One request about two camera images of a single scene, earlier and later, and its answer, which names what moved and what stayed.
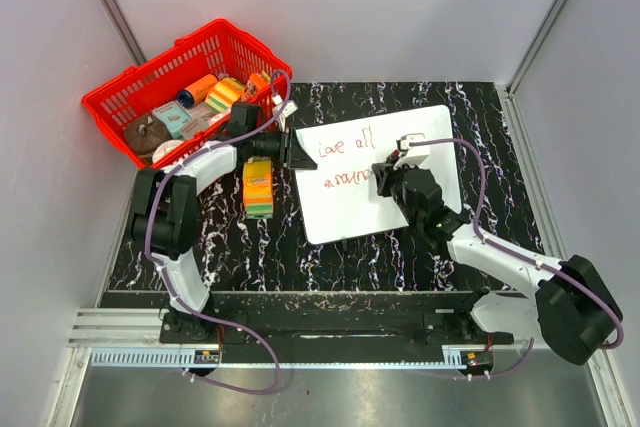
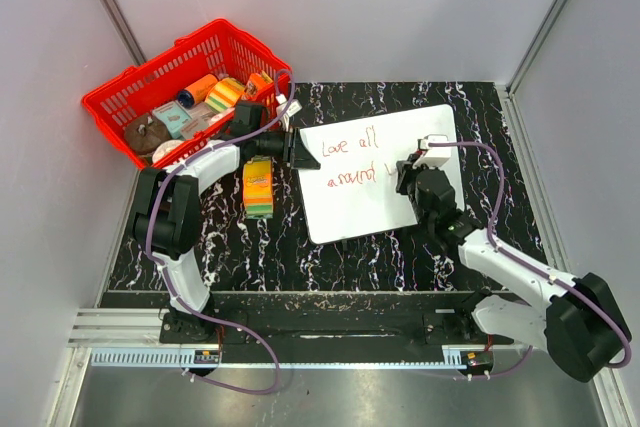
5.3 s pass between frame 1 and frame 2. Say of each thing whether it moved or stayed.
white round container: stayed
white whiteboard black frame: stayed
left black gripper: stayed
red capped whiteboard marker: moved
